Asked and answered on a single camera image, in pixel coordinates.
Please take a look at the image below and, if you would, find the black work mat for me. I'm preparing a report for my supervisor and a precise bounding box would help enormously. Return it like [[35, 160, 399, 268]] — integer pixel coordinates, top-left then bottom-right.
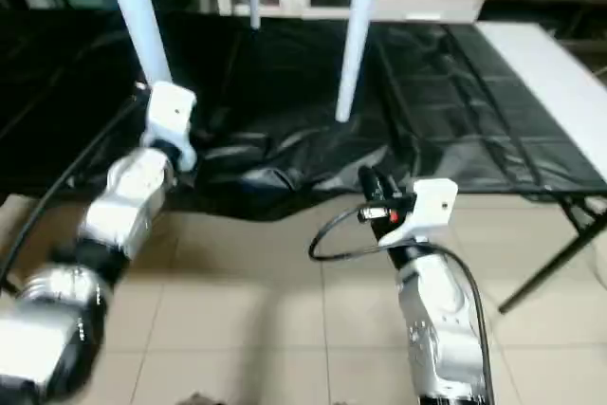
[[0, 8, 607, 222]]

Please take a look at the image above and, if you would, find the white drawer unit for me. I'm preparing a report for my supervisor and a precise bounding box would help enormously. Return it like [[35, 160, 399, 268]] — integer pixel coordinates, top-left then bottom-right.
[[373, 0, 486, 26]]

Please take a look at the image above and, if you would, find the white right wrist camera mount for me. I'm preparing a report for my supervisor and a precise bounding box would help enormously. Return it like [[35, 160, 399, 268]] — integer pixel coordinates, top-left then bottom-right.
[[377, 177, 460, 249]]

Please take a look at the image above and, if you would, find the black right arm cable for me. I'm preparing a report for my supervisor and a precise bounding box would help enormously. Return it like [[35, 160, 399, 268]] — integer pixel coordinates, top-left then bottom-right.
[[307, 207, 495, 405]]

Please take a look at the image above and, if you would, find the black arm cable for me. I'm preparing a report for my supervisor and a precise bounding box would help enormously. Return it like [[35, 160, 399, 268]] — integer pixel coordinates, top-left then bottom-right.
[[307, 207, 495, 405], [0, 86, 149, 295]]

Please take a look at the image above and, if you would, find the black metal table frame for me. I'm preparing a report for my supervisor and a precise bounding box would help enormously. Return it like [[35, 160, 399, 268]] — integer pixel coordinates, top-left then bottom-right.
[[497, 186, 607, 316]]

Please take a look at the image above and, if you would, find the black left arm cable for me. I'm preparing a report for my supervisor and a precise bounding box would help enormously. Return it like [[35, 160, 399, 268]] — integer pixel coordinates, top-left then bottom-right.
[[0, 86, 149, 295]]

